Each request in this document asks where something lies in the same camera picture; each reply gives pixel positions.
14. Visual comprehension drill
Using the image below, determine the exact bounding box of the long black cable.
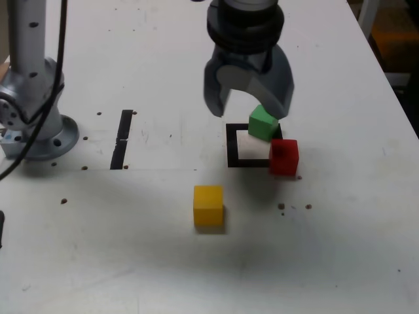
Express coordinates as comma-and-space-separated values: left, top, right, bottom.
0, 0, 69, 181

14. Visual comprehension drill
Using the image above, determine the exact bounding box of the yellow cube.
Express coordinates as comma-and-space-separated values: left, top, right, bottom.
192, 185, 225, 227

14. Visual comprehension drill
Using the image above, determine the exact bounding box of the green cube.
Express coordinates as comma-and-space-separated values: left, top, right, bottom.
247, 104, 280, 142

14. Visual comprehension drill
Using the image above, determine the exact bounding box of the black tape square outline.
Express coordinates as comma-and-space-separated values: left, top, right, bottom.
225, 123, 284, 169

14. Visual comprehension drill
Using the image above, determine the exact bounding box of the black tape strip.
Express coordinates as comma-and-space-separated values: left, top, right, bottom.
109, 109, 134, 170

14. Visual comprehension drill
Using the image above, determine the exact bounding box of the white metal frame post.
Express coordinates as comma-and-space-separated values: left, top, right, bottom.
358, 0, 382, 36

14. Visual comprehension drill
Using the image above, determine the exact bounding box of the red cube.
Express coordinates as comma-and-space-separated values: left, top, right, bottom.
268, 139, 300, 177

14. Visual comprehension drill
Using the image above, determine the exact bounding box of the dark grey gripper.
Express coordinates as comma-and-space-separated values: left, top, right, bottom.
203, 45, 295, 120

